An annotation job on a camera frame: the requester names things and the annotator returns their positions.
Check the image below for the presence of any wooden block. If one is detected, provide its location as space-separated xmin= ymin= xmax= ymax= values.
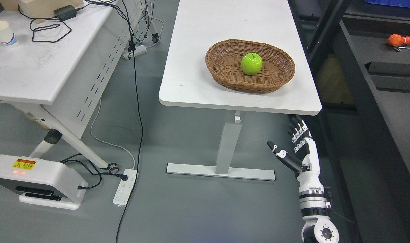
xmin=0 ymin=0 xmax=83 ymax=20

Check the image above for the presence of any orange toy on shelf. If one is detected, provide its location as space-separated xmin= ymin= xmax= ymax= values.
xmin=387 ymin=34 xmax=410 ymax=47

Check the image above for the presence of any white standing desk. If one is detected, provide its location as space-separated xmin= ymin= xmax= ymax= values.
xmin=159 ymin=0 xmax=322 ymax=181

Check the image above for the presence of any brown wicker basket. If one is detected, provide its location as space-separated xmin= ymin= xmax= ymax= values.
xmin=205 ymin=39 xmax=295 ymax=94

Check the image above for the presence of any white cable on floor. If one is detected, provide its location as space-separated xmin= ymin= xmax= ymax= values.
xmin=90 ymin=98 xmax=136 ymax=170

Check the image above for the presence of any white floor power strip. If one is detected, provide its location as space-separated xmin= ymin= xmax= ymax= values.
xmin=113 ymin=169 xmax=138 ymax=207

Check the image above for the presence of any far white power strip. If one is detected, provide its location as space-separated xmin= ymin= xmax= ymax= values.
xmin=121 ymin=45 xmax=147 ymax=60

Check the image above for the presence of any white machine with warning label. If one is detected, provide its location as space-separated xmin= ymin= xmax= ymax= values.
xmin=0 ymin=154 xmax=88 ymax=210

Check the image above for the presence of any black power adapter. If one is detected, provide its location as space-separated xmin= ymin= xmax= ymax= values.
xmin=53 ymin=5 xmax=77 ymax=21

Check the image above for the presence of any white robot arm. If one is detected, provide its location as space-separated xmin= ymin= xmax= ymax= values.
xmin=299 ymin=189 xmax=340 ymax=243

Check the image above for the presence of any black metal shelf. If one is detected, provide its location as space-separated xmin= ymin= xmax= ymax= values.
xmin=289 ymin=0 xmax=410 ymax=243

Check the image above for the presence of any white folding table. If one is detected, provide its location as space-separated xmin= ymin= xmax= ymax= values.
xmin=0 ymin=5 xmax=129 ymax=170

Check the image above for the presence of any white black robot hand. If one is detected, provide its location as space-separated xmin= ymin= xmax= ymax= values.
xmin=267 ymin=115 xmax=325 ymax=194

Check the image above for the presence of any green apple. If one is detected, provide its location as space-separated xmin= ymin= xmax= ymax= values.
xmin=241 ymin=52 xmax=263 ymax=75

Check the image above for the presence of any white paper cup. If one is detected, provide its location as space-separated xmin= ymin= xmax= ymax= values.
xmin=0 ymin=21 xmax=18 ymax=48

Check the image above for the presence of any long black cable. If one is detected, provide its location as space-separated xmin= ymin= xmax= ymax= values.
xmin=116 ymin=0 xmax=144 ymax=243

